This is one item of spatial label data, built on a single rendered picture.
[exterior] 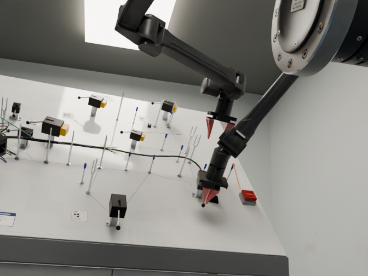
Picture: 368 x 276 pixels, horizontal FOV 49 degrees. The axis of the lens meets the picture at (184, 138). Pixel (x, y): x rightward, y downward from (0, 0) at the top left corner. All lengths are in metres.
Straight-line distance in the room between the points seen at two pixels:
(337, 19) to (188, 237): 0.98
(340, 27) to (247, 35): 2.81
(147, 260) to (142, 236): 0.08
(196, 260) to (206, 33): 2.28
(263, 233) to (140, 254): 0.48
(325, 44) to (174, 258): 0.91
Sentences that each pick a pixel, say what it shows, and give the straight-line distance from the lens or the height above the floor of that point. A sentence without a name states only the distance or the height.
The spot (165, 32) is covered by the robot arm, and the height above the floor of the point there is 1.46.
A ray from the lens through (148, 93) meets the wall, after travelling 3.91.
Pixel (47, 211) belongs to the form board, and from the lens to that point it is 1.34.
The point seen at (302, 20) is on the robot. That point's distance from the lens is 0.60.
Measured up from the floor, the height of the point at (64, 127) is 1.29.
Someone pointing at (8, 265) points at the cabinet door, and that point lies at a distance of 1.28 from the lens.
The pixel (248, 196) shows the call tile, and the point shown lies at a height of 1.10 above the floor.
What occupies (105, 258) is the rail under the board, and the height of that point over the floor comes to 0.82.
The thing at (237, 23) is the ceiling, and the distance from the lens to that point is 3.21.
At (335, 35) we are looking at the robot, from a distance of 0.55.
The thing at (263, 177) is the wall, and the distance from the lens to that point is 3.93.
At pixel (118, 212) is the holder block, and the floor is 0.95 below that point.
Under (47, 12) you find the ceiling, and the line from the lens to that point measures 3.33.
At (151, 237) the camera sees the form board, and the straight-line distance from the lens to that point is 1.32.
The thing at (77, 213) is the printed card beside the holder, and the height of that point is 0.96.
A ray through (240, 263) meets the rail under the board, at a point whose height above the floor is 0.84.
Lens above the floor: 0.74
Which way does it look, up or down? 21 degrees up
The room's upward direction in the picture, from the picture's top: 2 degrees clockwise
